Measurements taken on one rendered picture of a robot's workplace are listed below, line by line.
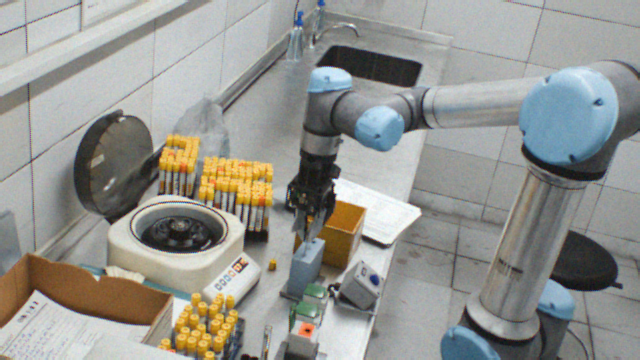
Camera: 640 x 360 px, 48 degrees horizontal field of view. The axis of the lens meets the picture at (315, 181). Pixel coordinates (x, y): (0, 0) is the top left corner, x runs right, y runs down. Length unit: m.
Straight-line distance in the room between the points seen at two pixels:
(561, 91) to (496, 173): 2.82
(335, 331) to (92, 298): 0.47
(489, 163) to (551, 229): 2.71
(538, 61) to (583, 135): 2.63
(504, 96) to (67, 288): 0.82
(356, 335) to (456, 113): 0.50
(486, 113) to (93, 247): 0.90
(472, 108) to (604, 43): 2.39
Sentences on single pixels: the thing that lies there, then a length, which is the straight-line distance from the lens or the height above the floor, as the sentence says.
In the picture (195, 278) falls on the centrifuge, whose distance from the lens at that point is 1.41.
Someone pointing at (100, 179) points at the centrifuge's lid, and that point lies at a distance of 1.58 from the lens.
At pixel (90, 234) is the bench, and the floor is 0.87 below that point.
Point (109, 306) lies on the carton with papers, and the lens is 1.34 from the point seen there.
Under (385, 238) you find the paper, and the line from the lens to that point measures 1.77.
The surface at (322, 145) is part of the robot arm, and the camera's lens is 1.30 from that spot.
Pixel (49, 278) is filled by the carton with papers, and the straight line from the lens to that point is 1.38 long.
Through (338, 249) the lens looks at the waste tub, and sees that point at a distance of 1.62.
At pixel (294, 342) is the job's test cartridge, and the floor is 0.93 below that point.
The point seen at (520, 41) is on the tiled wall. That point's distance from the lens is 3.54.
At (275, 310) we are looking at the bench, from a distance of 1.49.
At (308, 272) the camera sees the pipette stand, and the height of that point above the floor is 0.95.
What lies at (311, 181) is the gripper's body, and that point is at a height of 1.17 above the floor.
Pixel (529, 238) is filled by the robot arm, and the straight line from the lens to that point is 1.05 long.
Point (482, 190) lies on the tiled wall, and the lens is 3.81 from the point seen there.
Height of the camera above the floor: 1.79
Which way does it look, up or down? 27 degrees down
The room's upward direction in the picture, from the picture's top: 9 degrees clockwise
